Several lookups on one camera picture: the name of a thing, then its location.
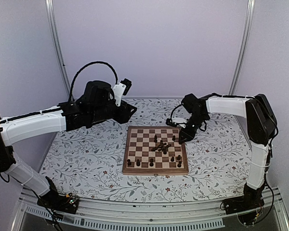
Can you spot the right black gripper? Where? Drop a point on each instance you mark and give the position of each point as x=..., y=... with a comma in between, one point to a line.
x=186, y=135

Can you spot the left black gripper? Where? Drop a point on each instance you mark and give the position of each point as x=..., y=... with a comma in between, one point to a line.
x=124, y=115

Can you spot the brown chess piece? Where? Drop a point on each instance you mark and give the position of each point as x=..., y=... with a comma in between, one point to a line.
x=164, y=145

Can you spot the wooden chess board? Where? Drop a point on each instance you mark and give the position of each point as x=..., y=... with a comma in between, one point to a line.
x=140, y=141

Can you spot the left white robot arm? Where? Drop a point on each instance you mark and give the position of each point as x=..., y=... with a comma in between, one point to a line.
x=14, y=129

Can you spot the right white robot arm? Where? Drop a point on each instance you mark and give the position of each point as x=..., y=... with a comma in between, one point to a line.
x=261, y=126

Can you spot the floral patterned table mat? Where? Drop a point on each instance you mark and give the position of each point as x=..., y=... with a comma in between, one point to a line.
x=88, y=162

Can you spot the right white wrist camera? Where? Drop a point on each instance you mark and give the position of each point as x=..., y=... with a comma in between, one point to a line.
x=176, y=121

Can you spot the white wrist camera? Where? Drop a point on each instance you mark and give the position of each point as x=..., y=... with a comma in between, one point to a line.
x=176, y=121
x=121, y=89

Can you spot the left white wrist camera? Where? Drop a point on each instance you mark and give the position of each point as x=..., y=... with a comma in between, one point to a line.
x=121, y=89

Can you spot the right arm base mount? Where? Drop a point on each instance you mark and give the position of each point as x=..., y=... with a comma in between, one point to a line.
x=251, y=204

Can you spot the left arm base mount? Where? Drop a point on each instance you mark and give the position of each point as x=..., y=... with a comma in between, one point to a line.
x=67, y=203

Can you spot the front aluminium rail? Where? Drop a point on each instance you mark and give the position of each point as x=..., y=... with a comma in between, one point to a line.
x=99, y=215

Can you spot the left aluminium frame post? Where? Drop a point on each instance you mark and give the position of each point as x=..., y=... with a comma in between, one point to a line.
x=57, y=46

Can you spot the aluminium frame post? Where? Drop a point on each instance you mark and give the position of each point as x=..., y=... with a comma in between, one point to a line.
x=243, y=46
x=57, y=46

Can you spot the right aluminium frame post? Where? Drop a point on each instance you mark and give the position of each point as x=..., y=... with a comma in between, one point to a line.
x=243, y=46

